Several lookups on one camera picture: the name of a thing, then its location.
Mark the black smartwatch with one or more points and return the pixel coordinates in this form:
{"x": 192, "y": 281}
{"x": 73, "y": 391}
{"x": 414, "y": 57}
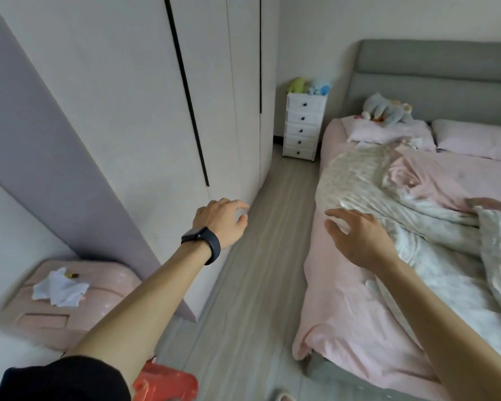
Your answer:
{"x": 204, "y": 242}

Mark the pink floral blanket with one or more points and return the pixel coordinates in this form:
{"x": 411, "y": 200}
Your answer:
{"x": 499, "y": 254}

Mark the person's right hand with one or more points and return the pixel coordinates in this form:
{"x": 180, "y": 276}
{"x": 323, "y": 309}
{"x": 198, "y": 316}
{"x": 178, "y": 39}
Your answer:
{"x": 363, "y": 242}

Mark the bed with pink bedding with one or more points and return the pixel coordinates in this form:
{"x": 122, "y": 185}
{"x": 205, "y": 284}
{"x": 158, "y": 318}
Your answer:
{"x": 338, "y": 313}

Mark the white drawer chest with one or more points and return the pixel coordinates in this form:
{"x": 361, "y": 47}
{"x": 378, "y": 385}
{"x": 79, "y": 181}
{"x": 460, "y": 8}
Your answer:
{"x": 304, "y": 129}

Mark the grey plush toy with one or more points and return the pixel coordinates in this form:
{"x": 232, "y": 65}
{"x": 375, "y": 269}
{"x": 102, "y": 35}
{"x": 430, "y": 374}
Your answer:
{"x": 386, "y": 110}

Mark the grey upholstered bed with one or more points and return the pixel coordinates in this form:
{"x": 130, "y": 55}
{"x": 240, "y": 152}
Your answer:
{"x": 442, "y": 70}

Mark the beige slipper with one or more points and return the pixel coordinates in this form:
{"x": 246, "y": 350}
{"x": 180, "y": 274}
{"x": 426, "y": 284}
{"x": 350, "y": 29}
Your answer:
{"x": 284, "y": 395}

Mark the green plush toy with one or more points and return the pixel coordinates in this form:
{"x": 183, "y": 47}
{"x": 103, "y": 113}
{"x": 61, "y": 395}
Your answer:
{"x": 297, "y": 85}

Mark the black shirt white piping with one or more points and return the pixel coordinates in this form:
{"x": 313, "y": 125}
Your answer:
{"x": 67, "y": 380}

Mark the grey purple cabinet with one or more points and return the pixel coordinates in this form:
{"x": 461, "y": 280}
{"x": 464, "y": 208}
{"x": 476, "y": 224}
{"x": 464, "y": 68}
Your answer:
{"x": 46, "y": 162}

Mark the pink pillow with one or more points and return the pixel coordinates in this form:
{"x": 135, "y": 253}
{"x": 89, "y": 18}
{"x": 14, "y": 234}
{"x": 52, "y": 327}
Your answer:
{"x": 476, "y": 139}
{"x": 384, "y": 133}

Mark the blue plush toy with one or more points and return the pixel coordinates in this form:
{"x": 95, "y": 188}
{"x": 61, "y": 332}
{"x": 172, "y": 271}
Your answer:
{"x": 319, "y": 88}

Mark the person's left hand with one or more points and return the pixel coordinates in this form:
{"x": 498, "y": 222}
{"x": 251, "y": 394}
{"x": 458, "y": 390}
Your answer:
{"x": 221, "y": 223}

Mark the person's left forearm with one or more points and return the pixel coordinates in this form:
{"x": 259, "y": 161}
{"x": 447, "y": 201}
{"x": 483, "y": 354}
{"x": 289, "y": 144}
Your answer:
{"x": 142, "y": 313}

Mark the orange patterned stool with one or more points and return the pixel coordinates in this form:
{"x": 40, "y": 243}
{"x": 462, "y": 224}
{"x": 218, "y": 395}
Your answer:
{"x": 167, "y": 384}

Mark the white crumpled cloth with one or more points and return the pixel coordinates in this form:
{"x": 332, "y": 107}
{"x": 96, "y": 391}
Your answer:
{"x": 60, "y": 290}

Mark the small brown object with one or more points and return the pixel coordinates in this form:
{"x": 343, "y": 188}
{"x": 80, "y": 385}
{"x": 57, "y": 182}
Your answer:
{"x": 72, "y": 275}

